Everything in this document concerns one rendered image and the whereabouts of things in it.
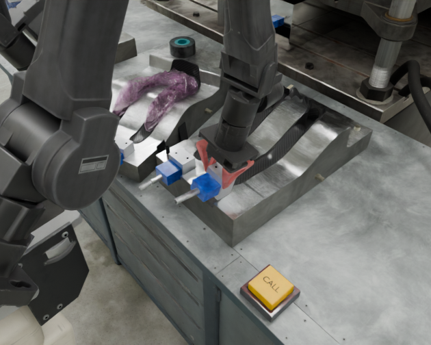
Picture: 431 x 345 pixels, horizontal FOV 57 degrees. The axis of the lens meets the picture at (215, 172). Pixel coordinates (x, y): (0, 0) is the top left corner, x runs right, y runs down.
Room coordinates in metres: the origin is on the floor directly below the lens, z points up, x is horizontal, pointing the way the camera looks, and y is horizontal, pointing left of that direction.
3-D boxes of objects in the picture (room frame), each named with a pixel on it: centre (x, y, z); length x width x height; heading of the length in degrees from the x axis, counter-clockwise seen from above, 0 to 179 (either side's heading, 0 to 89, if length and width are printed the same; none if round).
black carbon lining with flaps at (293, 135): (0.76, -0.12, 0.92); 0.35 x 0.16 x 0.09; 131
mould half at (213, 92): (0.98, 0.16, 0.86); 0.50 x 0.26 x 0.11; 149
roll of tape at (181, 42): (1.17, 0.10, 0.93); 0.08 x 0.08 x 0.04
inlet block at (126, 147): (0.71, 0.25, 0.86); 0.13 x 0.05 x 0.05; 149
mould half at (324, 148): (0.76, -0.14, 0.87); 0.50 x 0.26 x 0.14; 131
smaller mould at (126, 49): (1.36, 0.41, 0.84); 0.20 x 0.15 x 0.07; 131
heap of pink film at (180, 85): (0.97, 0.16, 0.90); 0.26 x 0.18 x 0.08; 149
